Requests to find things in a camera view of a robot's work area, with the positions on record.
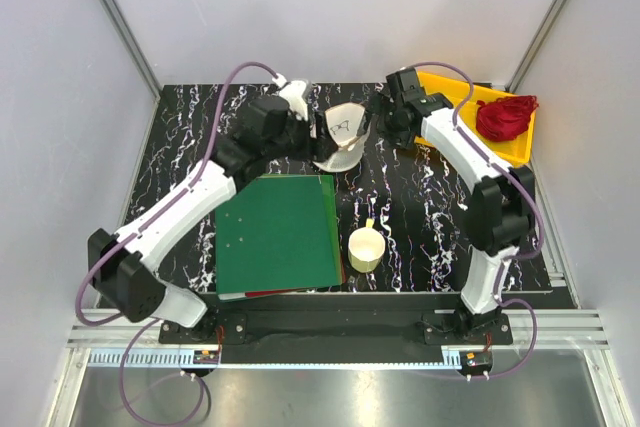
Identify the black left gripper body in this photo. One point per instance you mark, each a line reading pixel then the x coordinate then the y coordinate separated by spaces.
pixel 297 140

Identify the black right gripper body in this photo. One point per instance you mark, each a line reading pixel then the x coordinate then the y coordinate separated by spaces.
pixel 388 125

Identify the white mesh laundry bag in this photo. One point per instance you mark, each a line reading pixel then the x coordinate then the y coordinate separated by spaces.
pixel 343 121

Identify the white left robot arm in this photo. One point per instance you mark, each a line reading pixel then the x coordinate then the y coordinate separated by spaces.
pixel 122 265

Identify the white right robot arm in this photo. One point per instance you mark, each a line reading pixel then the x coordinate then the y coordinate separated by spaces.
pixel 502 210

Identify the green binder folder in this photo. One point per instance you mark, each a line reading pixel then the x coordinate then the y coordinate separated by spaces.
pixel 279 234

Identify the red cloth bundle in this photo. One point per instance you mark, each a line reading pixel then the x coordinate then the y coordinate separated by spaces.
pixel 505 118

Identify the pale green ceramic mug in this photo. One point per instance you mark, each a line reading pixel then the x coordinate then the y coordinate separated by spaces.
pixel 366 247

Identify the yellow plastic tray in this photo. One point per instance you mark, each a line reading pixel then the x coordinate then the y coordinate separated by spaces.
pixel 518 151

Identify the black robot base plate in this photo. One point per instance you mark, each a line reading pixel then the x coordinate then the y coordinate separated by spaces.
pixel 336 328

